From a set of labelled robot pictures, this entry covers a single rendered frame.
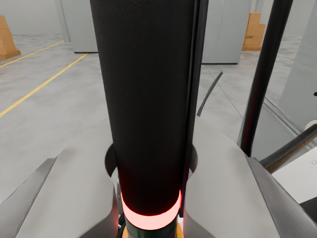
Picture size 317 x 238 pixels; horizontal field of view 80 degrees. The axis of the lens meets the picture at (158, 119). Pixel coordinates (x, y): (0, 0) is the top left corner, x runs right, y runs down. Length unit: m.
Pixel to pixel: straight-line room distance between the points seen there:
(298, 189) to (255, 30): 7.89
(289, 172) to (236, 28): 5.51
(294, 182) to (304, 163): 0.05
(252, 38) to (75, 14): 6.20
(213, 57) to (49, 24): 10.29
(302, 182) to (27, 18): 14.24
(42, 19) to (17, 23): 1.54
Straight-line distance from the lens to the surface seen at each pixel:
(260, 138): 1.51
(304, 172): 0.54
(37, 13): 13.97
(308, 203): 0.31
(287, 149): 0.29
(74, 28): 7.68
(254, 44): 8.41
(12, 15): 14.74
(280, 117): 1.30
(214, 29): 5.76
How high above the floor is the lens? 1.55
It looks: 31 degrees down
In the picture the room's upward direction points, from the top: straight up
